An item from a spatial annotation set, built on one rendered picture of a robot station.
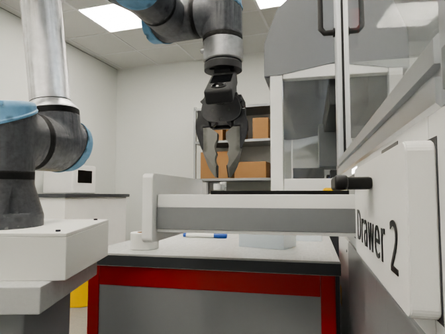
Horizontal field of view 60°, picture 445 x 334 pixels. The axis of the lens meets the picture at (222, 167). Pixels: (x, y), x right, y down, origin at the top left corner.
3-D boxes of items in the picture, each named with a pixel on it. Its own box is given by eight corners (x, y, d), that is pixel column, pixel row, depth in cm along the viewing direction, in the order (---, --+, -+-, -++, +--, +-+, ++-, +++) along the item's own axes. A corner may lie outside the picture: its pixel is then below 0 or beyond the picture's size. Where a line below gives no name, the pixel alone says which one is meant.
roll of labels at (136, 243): (132, 246, 99) (132, 230, 99) (159, 246, 100) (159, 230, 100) (128, 250, 92) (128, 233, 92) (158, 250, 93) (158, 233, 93)
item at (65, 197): (4, 282, 392) (9, 162, 401) (80, 263, 501) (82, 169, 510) (63, 287, 370) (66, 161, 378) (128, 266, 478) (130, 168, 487)
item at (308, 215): (156, 232, 62) (156, 194, 63) (200, 221, 87) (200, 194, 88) (427, 238, 53) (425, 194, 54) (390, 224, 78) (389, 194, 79)
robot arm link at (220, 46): (240, 32, 68) (195, 36, 70) (240, 57, 68) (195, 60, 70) (245, 48, 76) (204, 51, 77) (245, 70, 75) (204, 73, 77)
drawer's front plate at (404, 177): (410, 321, 23) (404, 139, 24) (356, 251, 51) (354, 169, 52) (442, 323, 23) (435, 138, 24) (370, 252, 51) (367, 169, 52)
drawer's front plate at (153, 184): (141, 242, 61) (142, 173, 62) (195, 227, 89) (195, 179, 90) (151, 242, 61) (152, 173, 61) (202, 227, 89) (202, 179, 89)
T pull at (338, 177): (334, 189, 35) (334, 174, 35) (330, 190, 42) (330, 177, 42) (377, 189, 34) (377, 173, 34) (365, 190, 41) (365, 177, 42)
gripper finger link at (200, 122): (221, 151, 71) (224, 105, 71) (219, 150, 69) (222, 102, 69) (196, 150, 71) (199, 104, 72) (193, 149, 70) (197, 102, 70)
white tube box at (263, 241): (238, 246, 99) (238, 231, 100) (253, 242, 107) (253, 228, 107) (283, 250, 93) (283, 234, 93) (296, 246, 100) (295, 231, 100)
